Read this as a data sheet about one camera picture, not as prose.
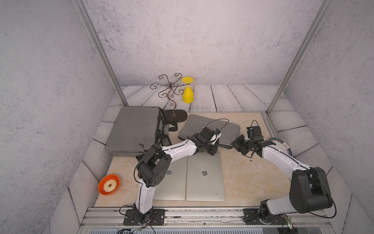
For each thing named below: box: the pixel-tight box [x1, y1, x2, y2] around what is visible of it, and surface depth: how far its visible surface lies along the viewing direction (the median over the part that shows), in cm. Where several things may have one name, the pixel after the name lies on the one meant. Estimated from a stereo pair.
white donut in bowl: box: [103, 179, 118, 193], surface depth 82 cm
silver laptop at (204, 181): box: [186, 151, 225, 203], surface depth 87 cm
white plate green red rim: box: [268, 137, 294, 157], surface depth 103 cm
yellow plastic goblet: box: [182, 76, 195, 104], surface depth 102 cm
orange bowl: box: [97, 174, 121, 196], surface depth 82 cm
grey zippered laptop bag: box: [105, 106, 162, 157], surface depth 104 cm
